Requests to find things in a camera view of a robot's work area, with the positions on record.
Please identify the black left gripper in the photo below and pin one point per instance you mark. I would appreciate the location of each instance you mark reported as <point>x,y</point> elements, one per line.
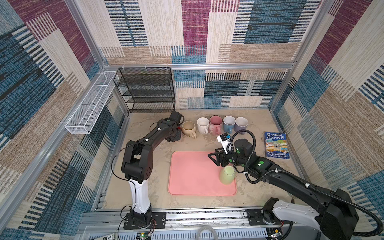
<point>178,137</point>

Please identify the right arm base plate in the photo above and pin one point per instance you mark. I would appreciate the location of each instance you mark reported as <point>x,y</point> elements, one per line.
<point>259,217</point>

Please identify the white ceramic mug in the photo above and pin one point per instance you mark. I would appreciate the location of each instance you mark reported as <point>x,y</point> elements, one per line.
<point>203,125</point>

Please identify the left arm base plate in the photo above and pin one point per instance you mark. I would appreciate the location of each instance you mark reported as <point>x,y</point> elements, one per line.
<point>156,220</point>

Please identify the pink ghost mug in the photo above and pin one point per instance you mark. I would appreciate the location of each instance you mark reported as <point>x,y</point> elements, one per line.
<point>215,125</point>

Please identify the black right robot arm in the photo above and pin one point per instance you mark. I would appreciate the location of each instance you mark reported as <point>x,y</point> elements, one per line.
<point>337,220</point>

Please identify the white wire mesh basket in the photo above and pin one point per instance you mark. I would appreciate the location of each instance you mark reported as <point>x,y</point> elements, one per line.
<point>90,108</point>

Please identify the black wire shelf rack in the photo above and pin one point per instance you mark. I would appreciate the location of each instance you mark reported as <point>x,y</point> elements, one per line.
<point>147,90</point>

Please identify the light green mug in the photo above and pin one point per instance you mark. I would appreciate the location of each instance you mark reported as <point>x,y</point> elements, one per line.
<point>227,175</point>

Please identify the blue treehouse book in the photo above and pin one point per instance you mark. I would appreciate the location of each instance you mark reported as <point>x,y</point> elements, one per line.
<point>276,146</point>

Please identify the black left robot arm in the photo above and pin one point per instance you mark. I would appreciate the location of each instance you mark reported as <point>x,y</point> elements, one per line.
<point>137,164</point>

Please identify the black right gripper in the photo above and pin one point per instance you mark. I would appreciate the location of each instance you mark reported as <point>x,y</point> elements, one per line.
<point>219,155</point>

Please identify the blue ceramic mug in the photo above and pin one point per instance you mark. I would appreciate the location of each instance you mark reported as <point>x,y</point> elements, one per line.
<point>228,124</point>

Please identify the beige ceramic teapot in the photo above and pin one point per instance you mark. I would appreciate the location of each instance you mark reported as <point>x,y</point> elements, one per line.
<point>189,129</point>

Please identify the purple ceramic mug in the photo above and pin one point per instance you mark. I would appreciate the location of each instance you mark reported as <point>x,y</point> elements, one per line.
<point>241,123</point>

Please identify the pink plastic tray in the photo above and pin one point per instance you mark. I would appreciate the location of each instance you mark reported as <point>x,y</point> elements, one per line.
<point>192,173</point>

